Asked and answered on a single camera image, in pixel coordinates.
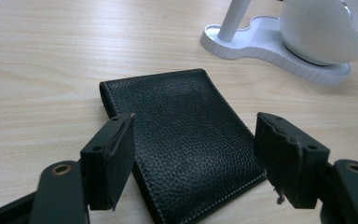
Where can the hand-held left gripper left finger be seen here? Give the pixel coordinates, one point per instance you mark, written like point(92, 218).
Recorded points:
point(108, 161)

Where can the white desk lamp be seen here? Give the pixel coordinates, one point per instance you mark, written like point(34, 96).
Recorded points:
point(292, 37)

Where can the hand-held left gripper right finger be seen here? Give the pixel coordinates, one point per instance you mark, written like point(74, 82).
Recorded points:
point(287, 161)

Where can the black leather wallet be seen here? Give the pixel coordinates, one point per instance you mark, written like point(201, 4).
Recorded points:
point(183, 143)

